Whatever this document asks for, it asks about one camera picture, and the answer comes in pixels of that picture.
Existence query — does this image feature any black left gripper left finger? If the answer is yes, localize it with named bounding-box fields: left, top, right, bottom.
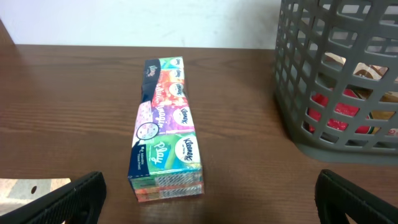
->
left=1, top=171, right=106, bottom=224

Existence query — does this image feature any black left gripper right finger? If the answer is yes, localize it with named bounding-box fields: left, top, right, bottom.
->
left=315, top=169, right=397, bottom=224

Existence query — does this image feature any orange snack bag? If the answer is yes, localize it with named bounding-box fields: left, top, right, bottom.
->
left=306, top=88, right=398, bottom=138

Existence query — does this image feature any beige brown Pantree bag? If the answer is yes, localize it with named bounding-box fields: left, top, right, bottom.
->
left=325, top=52, right=397, bottom=120

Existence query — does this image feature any beige paper pouch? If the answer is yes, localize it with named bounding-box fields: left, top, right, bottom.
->
left=0, top=178, right=71, bottom=215

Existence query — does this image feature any colourful Kleenex tissue multipack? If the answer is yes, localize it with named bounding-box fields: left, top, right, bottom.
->
left=127, top=57, right=204, bottom=202

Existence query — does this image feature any grey plastic slotted basket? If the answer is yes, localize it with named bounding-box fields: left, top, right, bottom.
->
left=274, top=0, right=397, bottom=165

